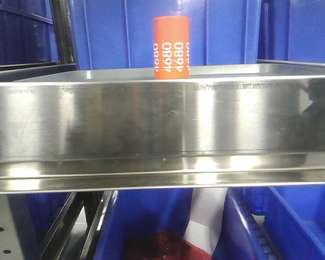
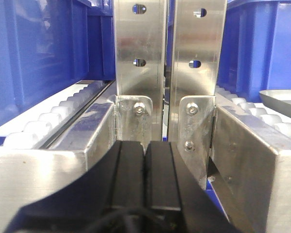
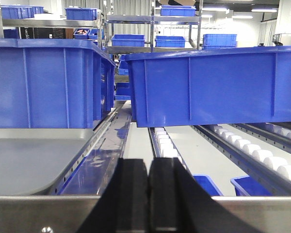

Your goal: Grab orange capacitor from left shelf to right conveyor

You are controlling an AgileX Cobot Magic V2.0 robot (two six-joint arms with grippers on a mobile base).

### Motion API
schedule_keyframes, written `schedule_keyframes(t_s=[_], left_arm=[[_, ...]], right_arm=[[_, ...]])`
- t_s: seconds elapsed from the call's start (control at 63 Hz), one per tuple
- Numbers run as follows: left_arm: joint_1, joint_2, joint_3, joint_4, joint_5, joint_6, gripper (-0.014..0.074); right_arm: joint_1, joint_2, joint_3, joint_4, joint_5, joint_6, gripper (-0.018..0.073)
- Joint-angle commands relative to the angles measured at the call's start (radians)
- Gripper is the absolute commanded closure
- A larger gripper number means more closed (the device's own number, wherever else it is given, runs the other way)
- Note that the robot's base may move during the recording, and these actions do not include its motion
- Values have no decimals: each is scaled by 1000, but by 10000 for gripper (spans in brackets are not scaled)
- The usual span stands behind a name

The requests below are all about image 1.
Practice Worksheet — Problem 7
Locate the blue bin lower centre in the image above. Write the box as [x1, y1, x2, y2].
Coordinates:
[93, 187, 215, 260]

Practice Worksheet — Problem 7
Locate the dark blue bin upper left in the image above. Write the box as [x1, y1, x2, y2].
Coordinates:
[0, 1, 59, 66]

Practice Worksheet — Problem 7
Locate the orange cylindrical capacitor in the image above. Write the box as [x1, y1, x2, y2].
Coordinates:
[153, 15, 190, 79]

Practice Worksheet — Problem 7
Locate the dark red material in bin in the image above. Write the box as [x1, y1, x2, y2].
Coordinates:
[122, 230, 212, 260]

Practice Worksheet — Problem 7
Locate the dark blue bin lower left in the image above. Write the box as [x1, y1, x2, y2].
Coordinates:
[8, 192, 69, 259]

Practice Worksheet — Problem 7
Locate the steel shelf front rail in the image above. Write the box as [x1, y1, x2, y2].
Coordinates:
[0, 152, 325, 194]

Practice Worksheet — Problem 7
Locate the blue bin lower right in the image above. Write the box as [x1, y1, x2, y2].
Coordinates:
[212, 185, 325, 259]

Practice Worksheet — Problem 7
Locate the large blue bin centre back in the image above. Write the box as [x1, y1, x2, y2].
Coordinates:
[68, 1, 262, 70]

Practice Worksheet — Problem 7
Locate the dark blue bin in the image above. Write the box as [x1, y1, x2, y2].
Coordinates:
[8, 192, 69, 259]
[0, 1, 59, 66]

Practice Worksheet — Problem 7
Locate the stainless steel tray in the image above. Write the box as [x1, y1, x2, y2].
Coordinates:
[0, 63, 325, 162]

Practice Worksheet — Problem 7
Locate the black shelf upright post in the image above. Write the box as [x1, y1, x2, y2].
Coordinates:
[50, 0, 75, 64]

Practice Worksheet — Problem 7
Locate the white perforated shelf upright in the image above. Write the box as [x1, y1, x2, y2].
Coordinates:
[0, 195, 23, 259]

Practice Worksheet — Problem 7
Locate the blue bin upper right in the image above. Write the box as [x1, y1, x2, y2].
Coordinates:
[258, 1, 325, 63]

